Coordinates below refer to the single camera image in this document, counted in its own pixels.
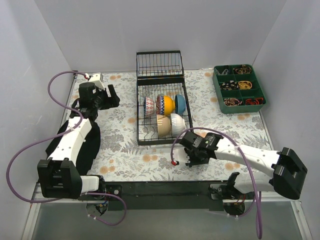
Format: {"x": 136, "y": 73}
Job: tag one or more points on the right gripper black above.
{"x": 189, "y": 141}

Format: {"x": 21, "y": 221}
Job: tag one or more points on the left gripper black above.
{"x": 107, "y": 95}

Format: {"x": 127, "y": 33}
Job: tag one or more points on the blue patterned bowl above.
{"x": 149, "y": 107}

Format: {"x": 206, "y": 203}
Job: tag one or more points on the plain white bowl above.
{"x": 177, "y": 124}

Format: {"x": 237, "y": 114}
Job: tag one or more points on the red patterned bowl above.
{"x": 160, "y": 105}

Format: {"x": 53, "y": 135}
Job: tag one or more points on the black wire dish rack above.
{"x": 158, "y": 73}

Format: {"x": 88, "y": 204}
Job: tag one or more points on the yellow bowl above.
{"x": 169, "y": 105}

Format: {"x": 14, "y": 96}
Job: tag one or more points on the blue ceramic bowl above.
{"x": 180, "y": 104}

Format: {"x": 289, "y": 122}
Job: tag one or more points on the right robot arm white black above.
{"x": 282, "y": 171}

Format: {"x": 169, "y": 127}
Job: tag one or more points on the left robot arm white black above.
{"x": 64, "y": 174}

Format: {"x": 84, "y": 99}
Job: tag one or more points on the black cloth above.
{"x": 80, "y": 146}

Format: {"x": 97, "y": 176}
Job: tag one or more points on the brown floral bands in tray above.
{"x": 232, "y": 102}

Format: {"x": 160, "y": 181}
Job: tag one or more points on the black front base bar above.
{"x": 167, "y": 195}

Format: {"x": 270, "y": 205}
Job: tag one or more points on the black white bands in tray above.
{"x": 229, "y": 85}

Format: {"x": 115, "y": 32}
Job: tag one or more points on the red bands in tray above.
{"x": 254, "y": 101}

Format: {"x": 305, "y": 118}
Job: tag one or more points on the green compartment organizer tray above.
{"x": 238, "y": 89}

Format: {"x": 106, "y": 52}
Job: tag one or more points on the yellow bands in tray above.
{"x": 245, "y": 85}

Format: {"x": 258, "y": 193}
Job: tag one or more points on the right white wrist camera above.
{"x": 180, "y": 156}

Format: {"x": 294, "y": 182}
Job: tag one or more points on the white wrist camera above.
{"x": 180, "y": 156}
{"x": 96, "y": 78}

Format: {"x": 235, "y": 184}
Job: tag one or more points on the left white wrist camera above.
{"x": 96, "y": 78}

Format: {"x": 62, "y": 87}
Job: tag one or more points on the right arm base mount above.
{"x": 225, "y": 195}

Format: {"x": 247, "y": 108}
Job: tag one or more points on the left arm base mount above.
{"x": 106, "y": 202}

